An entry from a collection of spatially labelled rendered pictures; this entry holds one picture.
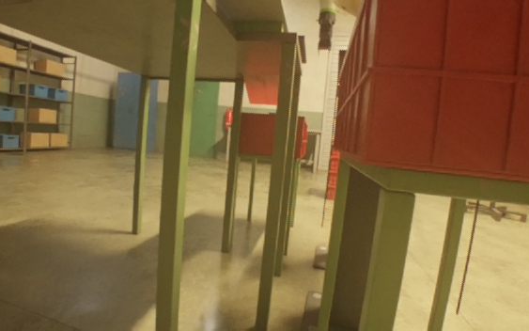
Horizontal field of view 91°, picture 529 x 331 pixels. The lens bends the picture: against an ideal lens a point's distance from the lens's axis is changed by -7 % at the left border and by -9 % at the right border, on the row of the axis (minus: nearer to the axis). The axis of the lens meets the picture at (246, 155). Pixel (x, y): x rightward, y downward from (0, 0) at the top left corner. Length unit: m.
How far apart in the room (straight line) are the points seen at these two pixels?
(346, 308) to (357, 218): 0.32
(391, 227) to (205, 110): 6.78
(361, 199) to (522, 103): 0.69
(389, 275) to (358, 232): 0.66
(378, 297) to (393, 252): 0.05
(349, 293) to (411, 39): 0.89
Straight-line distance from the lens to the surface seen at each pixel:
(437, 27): 0.33
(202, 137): 7.01
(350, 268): 1.04
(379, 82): 0.30
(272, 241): 0.91
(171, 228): 0.62
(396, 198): 0.32
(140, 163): 1.70
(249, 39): 0.91
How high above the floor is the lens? 0.64
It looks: 4 degrees down
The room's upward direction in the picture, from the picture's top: 5 degrees clockwise
